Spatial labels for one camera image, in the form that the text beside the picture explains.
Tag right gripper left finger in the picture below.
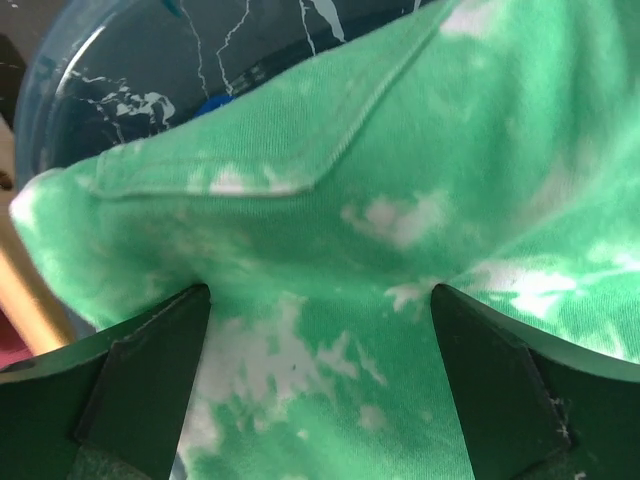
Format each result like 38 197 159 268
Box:
1 286 210 479

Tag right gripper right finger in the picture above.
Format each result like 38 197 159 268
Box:
430 284 639 479

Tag green patterned garment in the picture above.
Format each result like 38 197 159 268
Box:
9 1 639 479

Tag blue patterned trousers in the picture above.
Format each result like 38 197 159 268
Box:
193 95 234 118

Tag maroon tank top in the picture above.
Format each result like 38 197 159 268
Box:
0 310 36 372

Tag wooden clothes rack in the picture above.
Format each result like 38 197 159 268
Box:
1 122 75 355

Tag teal transparent plastic bin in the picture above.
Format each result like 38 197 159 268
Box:
14 0 419 185

